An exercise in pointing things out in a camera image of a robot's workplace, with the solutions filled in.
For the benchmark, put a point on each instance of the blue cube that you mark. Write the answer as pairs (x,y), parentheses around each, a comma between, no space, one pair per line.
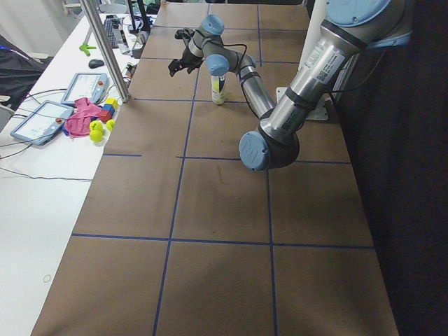
(109,108)

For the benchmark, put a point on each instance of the pink cloth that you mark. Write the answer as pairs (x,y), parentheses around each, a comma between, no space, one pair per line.
(78,125)

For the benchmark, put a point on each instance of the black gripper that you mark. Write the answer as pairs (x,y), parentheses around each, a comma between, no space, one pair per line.
(186,58)

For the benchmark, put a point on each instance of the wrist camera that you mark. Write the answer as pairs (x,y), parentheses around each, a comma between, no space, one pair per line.
(184,34)

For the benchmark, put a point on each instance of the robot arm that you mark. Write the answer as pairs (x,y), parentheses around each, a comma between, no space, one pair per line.
(348,28)

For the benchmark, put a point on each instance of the seated person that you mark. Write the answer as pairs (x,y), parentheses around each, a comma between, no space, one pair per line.
(19,73)

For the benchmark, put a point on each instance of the aluminium frame post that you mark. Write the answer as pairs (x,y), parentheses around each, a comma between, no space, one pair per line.
(90,11)

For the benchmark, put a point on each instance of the teach pendant near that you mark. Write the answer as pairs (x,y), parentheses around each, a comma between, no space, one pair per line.
(43,124)

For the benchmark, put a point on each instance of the spare tennis ball two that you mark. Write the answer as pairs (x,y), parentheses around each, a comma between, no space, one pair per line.
(96,135)

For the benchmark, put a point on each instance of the black computer mouse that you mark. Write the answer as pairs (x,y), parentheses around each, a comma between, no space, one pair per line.
(95,63)

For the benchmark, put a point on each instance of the spare tennis ball three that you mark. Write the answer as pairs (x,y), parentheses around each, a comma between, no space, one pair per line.
(110,124)

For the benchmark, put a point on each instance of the white mounting post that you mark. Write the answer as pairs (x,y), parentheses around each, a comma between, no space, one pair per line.
(304,85)

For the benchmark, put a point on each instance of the teach pendant far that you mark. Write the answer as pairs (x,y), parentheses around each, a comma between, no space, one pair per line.
(86,85)

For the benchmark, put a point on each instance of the green plastic tool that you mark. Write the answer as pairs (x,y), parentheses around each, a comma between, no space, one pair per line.
(86,48)

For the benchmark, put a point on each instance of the black keyboard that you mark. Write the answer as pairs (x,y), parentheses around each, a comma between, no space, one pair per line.
(111,27)

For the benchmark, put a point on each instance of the clear tennis ball can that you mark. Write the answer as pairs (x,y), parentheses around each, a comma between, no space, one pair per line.
(218,98)

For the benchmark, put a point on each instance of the teach pendant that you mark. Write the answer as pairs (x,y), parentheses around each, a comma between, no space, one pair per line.
(43,124)
(86,85)

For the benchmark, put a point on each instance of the yellow cube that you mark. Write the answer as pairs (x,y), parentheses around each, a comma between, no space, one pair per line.
(111,101)

